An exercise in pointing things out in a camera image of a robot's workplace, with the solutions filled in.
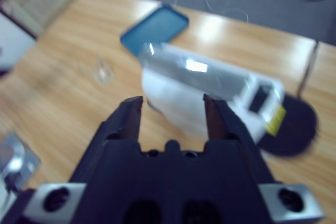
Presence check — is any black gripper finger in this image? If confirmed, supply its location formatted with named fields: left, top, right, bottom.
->
left=203, top=93, right=277, bottom=185
left=68, top=95, right=144, bottom=183

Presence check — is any clear glass cup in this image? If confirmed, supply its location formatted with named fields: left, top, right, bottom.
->
left=93, top=56, right=116, bottom=86

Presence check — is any white capsule coffee machine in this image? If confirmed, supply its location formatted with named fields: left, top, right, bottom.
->
left=139, top=41, right=286, bottom=144

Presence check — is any teal plastic tray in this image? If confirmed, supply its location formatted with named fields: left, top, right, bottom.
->
left=119, top=3, right=190, bottom=57

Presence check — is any wooden crate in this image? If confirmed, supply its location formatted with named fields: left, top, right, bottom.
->
left=0, top=0, right=85, bottom=39

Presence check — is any black power cable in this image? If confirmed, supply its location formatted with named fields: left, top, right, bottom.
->
left=296, top=40, right=320, bottom=97

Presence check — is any grey camera mount plate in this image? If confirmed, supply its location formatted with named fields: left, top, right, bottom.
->
left=0, top=132, right=42, bottom=191

